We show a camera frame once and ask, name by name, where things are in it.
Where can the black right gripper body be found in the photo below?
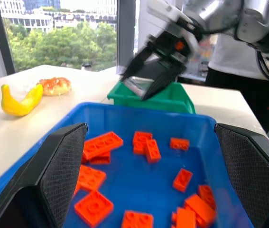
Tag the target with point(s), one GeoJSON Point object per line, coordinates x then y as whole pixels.
{"type": "Point", "coordinates": [169, 52]}

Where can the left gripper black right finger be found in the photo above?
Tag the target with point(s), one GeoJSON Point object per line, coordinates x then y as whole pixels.
{"type": "Point", "coordinates": [255, 180]}

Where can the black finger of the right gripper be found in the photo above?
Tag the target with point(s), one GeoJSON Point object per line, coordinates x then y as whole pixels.
{"type": "Point", "coordinates": [139, 63]}
{"type": "Point", "coordinates": [165, 80]}

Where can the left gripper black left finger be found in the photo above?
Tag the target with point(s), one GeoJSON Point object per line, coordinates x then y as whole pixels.
{"type": "Point", "coordinates": [30, 190]}

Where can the green plastic tray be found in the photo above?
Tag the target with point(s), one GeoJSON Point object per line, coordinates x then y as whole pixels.
{"type": "Point", "coordinates": [172, 104]}

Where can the white window pillar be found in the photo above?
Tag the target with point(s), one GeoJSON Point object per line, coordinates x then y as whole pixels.
{"type": "Point", "coordinates": [124, 35]}

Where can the orange toy building block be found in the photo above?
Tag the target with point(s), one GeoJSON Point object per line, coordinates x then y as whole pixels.
{"type": "Point", "coordinates": [174, 219]}
{"type": "Point", "coordinates": [99, 159]}
{"type": "Point", "coordinates": [207, 193]}
{"type": "Point", "coordinates": [182, 180]}
{"type": "Point", "coordinates": [140, 140]}
{"type": "Point", "coordinates": [179, 144]}
{"type": "Point", "coordinates": [94, 207]}
{"type": "Point", "coordinates": [153, 152]}
{"type": "Point", "coordinates": [136, 219]}
{"type": "Point", "coordinates": [185, 218]}
{"type": "Point", "coordinates": [91, 178]}

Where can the person in white shirt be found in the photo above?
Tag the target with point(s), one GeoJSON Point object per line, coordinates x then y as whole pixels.
{"type": "Point", "coordinates": [231, 54]}

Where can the yellow toy banana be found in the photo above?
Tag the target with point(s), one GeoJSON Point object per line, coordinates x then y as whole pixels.
{"type": "Point", "coordinates": [18, 108]}

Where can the bread in clear wrap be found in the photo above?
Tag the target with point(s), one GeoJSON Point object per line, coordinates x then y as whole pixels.
{"type": "Point", "coordinates": [56, 85]}

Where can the blue plastic tray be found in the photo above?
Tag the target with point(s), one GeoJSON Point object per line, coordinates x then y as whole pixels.
{"type": "Point", "coordinates": [136, 180]}

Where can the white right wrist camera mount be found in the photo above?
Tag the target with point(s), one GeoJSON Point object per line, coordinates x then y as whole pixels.
{"type": "Point", "coordinates": [167, 16]}

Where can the dark window frame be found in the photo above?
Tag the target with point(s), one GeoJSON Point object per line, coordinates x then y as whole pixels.
{"type": "Point", "coordinates": [0, 35]}

